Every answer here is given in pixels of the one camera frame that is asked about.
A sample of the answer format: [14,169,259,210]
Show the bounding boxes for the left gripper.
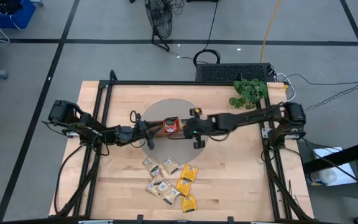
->
[116,113,164,151]

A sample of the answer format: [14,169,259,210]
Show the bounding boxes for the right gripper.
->
[183,108,220,149]

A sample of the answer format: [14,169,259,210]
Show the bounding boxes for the wooden tea box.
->
[152,119,193,138]

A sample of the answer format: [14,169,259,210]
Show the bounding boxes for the red strawberry tea packet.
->
[162,116,180,134]

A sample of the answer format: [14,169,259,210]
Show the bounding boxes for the grey round mat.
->
[140,98,211,166]

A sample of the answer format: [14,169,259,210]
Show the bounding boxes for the green potted plant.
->
[228,78,269,110]

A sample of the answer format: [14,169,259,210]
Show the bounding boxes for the black computer case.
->
[195,62,276,83]

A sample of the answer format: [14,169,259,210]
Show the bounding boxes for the black floor fan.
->
[144,0,173,52]

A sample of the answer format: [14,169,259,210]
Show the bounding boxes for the white round container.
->
[306,167,338,187]

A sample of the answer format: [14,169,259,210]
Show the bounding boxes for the black metal rack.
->
[302,136,358,224]

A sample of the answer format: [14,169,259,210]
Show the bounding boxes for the white cardboard box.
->
[312,146,358,187]

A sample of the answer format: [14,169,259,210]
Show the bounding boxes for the black aluminium table frame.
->
[48,70,316,224]

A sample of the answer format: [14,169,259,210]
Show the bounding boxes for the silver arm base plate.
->
[261,127,306,140]

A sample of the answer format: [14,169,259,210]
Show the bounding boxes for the black coiled cable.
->
[193,0,222,67]

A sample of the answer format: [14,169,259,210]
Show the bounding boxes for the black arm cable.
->
[53,144,85,215]

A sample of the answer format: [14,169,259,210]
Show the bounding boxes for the yellow cable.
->
[259,0,282,63]

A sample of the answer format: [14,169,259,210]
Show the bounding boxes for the black floor cable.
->
[286,73,358,87]

